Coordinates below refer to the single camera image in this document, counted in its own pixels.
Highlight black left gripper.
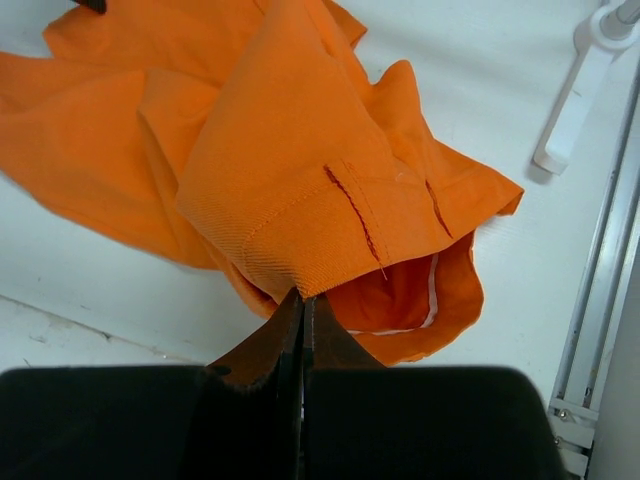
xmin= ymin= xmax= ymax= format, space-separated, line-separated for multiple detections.
xmin=73 ymin=0 xmax=107 ymax=15

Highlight white clothes rack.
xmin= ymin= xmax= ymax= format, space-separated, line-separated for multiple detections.
xmin=532 ymin=0 xmax=639 ymax=175

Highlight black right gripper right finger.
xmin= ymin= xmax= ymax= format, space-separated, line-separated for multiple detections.
xmin=303 ymin=297 xmax=568 ymax=479

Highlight orange trousers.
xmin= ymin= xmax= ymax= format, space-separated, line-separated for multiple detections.
xmin=1 ymin=1 xmax=523 ymax=366

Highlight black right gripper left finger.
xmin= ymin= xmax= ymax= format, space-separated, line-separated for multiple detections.
xmin=1 ymin=291 xmax=304 ymax=479

